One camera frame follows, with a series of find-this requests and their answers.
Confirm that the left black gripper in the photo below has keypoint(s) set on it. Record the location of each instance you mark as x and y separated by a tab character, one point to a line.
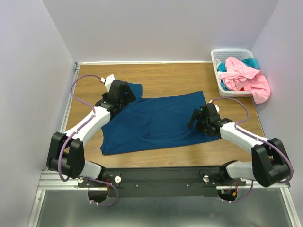
129	97

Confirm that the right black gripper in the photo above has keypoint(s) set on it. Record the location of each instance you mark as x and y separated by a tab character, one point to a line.
197	114

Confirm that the dark blue t shirt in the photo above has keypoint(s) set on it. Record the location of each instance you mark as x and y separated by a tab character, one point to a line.
153	123

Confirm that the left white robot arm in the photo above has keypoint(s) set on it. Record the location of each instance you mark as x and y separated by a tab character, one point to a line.
66	151

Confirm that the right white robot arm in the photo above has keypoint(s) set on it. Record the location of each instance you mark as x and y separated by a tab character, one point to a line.
269	161

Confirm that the pink t shirt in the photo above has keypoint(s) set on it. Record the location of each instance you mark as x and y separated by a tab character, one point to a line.
246	78

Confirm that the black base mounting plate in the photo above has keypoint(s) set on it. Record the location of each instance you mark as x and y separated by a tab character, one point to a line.
170	181

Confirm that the teal t shirt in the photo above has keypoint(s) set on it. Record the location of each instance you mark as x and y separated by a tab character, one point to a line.
251	62

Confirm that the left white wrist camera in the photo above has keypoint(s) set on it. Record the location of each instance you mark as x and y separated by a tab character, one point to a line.
108	81

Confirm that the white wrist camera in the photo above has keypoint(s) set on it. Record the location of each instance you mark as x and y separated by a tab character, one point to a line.
217	107
108	81

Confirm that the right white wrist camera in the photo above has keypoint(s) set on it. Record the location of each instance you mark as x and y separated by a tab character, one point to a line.
217	107

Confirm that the aluminium frame rail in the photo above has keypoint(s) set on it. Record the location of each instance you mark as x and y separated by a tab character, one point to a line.
59	204

